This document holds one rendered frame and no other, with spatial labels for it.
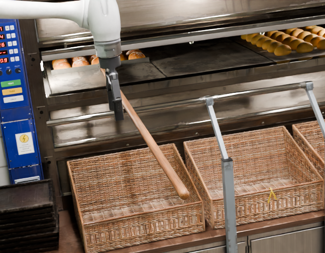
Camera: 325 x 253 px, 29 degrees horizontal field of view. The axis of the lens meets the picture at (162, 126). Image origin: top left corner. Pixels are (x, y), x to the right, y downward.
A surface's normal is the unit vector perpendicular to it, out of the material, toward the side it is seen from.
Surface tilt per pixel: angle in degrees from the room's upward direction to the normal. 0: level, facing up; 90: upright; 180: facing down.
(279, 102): 70
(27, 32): 90
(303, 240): 90
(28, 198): 0
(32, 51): 90
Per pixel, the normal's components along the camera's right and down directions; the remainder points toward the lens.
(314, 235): 0.22, 0.31
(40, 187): -0.09, -0.94
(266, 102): 0.18, -0.04
